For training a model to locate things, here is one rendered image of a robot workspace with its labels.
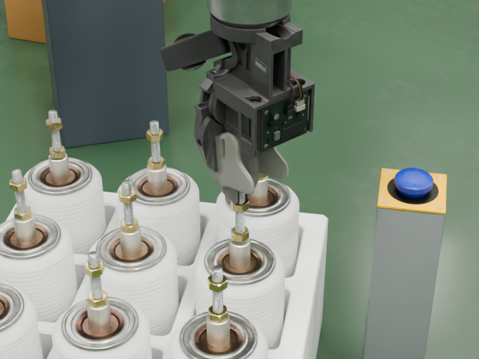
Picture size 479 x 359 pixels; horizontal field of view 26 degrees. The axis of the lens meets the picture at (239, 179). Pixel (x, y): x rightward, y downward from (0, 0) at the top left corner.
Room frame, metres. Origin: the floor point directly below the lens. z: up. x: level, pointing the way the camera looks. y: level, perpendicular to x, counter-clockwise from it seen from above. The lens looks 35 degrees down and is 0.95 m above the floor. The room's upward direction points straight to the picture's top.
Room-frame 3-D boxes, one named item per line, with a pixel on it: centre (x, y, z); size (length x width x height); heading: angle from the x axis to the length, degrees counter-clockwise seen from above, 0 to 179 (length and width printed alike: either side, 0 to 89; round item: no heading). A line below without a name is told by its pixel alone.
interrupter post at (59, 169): (1.00, 0.21, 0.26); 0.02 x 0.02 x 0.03
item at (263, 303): (0.85, 0.00, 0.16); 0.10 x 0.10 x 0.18
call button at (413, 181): (0.89, -0.18, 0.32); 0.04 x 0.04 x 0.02
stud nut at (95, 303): (0.75, 0.14, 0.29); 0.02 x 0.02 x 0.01; 83
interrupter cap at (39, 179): (1.00, 0.21, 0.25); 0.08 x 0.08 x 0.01
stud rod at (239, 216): (0.85, 0.00, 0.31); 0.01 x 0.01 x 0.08
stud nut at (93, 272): (0.75, 0.14, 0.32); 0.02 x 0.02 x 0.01; 83
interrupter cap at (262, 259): (0.85, 0.00, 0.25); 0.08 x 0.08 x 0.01
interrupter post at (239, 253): (0.85, 0.00, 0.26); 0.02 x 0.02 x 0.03
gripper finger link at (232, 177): (0.82, 0.00, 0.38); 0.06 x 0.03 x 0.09; 38
